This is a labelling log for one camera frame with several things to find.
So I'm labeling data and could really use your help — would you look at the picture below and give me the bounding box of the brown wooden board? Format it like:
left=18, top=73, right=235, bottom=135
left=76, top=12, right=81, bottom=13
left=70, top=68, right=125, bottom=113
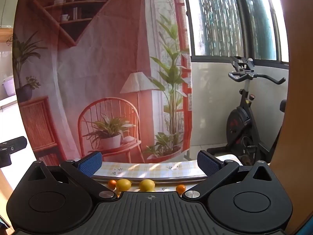
left=269, top=0, right=313, bottom=235

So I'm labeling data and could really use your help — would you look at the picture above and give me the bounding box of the yellow lemon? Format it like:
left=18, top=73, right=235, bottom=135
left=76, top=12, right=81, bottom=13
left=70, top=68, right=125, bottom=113
left=139, top=179, right=155, bottom=192
left=116, top=179, right=132, bottom=193

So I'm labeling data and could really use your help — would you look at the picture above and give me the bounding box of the window with metal frame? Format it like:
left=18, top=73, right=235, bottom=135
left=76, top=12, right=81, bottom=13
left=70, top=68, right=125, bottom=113
left=183, top=0, right=290, bottom=65

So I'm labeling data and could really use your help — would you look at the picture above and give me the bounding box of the black exercise bike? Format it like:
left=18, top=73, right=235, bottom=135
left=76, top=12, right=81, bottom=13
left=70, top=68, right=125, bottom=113
left=207, top=56, right=288, bottom=167

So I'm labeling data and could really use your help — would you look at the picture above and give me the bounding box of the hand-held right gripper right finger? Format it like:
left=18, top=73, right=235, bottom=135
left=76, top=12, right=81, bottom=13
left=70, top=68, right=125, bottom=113
left=185, top=150, right=274, bottom=200

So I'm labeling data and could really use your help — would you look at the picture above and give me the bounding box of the yellow plaid floral tablecloth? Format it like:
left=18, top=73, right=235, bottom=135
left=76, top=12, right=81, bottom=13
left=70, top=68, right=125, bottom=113
left=93, top=154, right=243, bottom=194

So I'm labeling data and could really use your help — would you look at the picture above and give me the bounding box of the white plastic bucket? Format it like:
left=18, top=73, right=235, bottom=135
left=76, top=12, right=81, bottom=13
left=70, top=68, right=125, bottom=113
left=2, top=77, right=16, bottom=97

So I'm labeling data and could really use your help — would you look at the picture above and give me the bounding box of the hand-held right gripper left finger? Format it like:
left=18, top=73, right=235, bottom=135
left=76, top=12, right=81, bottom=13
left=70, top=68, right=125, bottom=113
left=26, top=151, right=118, bottom=201

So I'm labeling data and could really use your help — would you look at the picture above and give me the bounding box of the printed room backdrop cloth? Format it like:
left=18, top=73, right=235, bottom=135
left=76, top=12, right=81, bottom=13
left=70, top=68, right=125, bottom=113
left=12, top=0, right=193, bottom=163

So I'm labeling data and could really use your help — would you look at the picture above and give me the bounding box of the long metal pole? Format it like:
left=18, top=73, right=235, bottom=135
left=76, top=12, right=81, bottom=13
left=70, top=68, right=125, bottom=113
left=92, top=169, right=208, bottom=183

